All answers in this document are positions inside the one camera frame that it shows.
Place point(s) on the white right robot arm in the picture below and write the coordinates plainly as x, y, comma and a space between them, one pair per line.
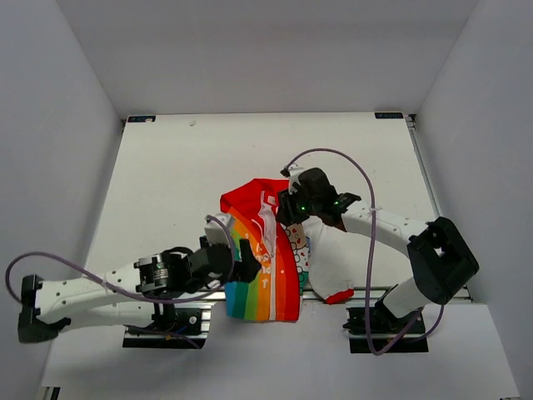
430, 282

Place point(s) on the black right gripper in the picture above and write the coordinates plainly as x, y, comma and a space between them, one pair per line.
286, 213

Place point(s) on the blue label corner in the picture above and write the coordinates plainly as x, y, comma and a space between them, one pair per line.
141, 119
388, 115

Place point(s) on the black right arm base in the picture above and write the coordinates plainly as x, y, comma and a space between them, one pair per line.
380, 323

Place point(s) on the aluminium right side rail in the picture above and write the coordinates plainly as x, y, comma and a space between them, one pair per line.
435, 196

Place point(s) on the blue label left corner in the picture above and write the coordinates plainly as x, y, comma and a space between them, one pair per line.
141, 119

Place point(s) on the blue label right corner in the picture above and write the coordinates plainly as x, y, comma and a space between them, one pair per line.
388, 115

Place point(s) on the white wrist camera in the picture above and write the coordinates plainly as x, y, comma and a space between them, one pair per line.
292, 172
218, 228

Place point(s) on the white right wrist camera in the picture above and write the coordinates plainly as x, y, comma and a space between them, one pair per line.
292, 172

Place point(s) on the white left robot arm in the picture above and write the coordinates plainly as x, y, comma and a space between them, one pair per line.
142, 296

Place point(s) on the colourful cartoon children's jacket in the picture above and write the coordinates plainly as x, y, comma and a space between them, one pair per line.
284, 254

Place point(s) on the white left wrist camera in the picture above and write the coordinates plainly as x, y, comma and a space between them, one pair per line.
218, 228

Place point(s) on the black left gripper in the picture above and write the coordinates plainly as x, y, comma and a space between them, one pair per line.
246, 269

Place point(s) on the aluminium table edge rail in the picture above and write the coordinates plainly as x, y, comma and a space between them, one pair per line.
308, 294

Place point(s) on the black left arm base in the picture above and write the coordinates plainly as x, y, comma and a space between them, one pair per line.
187, 319

